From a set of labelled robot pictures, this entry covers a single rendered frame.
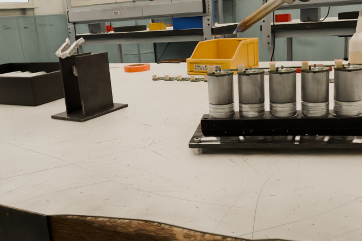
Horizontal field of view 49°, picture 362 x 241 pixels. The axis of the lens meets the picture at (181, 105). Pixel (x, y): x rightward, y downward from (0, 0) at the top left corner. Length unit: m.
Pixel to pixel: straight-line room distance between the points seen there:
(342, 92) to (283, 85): 0.05
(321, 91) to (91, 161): 0.21
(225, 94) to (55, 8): 6.10
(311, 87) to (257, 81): 0.05
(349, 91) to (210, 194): 0.16
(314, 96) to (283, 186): 0.11
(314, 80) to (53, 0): 6.14
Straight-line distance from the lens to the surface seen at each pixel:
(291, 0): 0.28
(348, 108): 0.37
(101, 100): 0.52
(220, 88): 0.36
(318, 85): 0.36
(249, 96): 0.36
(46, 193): 0.30
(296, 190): 0.27
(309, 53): 4.90
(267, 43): 2.81
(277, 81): 0.36
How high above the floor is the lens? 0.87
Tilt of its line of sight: 13 degrees down
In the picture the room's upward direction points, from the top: 4 degrees counter-clockwise
